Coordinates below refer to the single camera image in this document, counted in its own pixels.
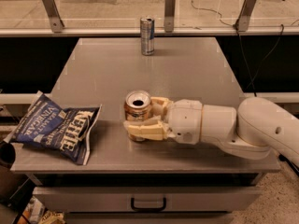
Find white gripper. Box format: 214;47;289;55
123;97;203;145

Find orange soda can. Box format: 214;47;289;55
123;90;151;130

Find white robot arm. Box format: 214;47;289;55
124;97;299;165

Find blue kettle chip bag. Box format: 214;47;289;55
5;91;101;165

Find silver blue energy drink can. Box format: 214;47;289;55
140;17;154;55

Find grey drawer front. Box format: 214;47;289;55
34;187;261;213

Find black bar on floor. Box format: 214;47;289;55
278;154;299;176

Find black round object left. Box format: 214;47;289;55
0;141;16;169

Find snack packages under table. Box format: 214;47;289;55
17;197;66;224

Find black drawer handle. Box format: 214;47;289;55
130;198;167;213

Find middle metal bracket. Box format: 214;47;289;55
164;0;176;33

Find metal bracket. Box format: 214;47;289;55
234;0;257;32
164;0;176;33
42;0;64;33

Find black cable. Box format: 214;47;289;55
188;0;286;98

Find right metal bracket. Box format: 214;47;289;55
234;0;257;32

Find left metal bracket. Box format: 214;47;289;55
42;0;64;33

